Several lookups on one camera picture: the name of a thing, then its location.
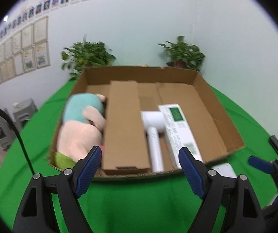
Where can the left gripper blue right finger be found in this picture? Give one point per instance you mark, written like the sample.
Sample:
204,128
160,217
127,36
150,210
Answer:
243,212

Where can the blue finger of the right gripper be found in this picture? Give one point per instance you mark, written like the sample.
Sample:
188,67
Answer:
262,165

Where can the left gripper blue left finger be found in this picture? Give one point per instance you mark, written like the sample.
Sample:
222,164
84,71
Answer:
36,210

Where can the white plastic device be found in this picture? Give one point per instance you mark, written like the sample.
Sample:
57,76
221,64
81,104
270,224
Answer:
225,170

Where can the white green printed box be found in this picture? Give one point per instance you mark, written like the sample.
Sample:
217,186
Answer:
178,133

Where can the white hair dryer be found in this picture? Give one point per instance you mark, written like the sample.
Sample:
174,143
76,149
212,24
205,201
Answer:
154,124

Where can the long brown cardboard carton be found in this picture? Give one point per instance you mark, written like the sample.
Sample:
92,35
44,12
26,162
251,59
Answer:
125,146

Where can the pink plush doll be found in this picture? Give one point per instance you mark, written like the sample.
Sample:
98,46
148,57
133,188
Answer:
82,128

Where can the large open cardboard box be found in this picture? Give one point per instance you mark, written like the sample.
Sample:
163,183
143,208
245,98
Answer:
213,129

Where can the grey stacked stools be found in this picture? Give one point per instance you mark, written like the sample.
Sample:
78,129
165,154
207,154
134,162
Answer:
22,114

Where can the left potted green plant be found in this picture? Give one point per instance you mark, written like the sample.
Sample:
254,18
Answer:
85,54

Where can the potted green plant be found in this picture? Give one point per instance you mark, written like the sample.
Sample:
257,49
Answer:
85,54
183,55

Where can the right potted green plant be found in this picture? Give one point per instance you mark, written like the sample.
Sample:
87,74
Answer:
183,55

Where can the framed certificates on wall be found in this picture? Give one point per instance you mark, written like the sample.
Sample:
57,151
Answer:
25,51

